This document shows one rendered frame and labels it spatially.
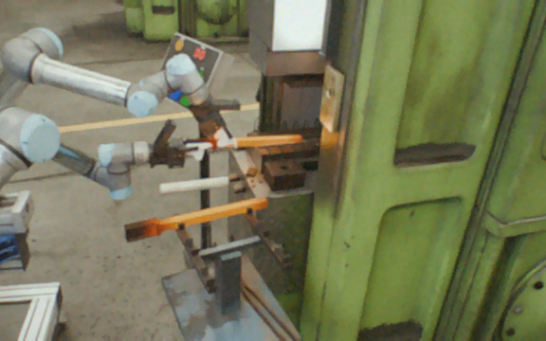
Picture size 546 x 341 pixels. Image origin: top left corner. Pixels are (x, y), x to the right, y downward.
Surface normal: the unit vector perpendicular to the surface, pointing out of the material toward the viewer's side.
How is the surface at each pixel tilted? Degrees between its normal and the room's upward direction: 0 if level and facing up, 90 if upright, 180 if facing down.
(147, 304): 0
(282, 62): 90
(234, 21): 90
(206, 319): 0
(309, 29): 90
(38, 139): 86
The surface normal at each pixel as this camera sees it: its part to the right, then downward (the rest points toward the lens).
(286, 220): 0.30, 0.49
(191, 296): 0.05, -0.87
